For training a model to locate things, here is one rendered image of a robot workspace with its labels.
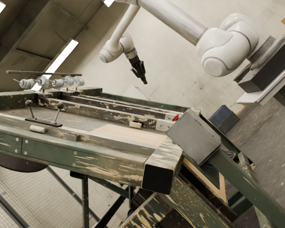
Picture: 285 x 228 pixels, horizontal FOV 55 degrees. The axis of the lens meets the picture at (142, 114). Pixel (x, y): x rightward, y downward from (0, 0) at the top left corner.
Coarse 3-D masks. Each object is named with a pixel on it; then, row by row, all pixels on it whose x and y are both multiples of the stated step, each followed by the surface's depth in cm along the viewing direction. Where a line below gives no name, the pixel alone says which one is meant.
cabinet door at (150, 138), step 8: (104, 128) 165; (112, 128) 169; (120, 128) 172; (128, 128) 175; (112, 136) 150; (120, 136) 154; (128, 136) 156; (136, 136) 159; (144, 136) 162; (152, 136) 165; (160, 136) 167; (152, 144) 146
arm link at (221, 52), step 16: (128, 0) 137; (144, 0) 134; (160, 0) 132; (160, 16) 133; (176, 16) 130; (176, 32) 134; (192, 32) 128; (208, 32) 125; (224, 32) 126; (208, 48) 124; (224, 48) 120; (240, 48) 123; (208, 64) 123; (224, 64) 120; (240, 64) 127
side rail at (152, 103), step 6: (102, 96) 335; (108, 96) 333; (114, 96) 331; (120, 96) 329; (126, 96) 331; (138, 102) 324; (144, 102) 323; (150, 102) 321; (156, 102) 319; (168, 108) 316; (174, 108) 315; (180, 108) 313; (186, 108) 311
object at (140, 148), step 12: (0, 120) 151; (12, 120) 149; (24, 120) 147; (48, 132) 144; (60, 132) 143; (72, 132) 141; (84, 132) 141; (108, 144) 137; (120, 144) 135; (132, 144) 133; (144, 144) 135
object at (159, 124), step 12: (48, 84) 213; (48, 96) 213; (72, 108) 206; (84, 108) 204; (96, 108) 201; (120, 120) 198; (132, 120) 195; (144, 120) 193; (156, 120) 191; (168, 120) 195
